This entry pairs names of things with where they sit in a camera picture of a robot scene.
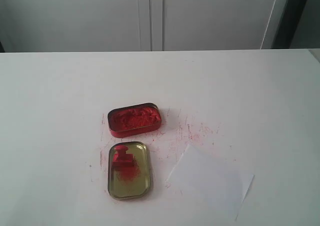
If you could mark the gold metal tin lid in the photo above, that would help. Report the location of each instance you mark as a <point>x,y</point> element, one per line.
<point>131,182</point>

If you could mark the red rubber stamp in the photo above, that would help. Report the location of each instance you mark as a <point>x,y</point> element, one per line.
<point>121,158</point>

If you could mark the white cabinet with doors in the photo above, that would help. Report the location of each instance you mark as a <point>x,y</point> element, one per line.
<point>138,25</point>

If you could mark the white paper sheet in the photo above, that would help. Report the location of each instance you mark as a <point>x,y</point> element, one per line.
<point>220,184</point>

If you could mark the red ink paste tin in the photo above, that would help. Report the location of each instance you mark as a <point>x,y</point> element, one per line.
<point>133,120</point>

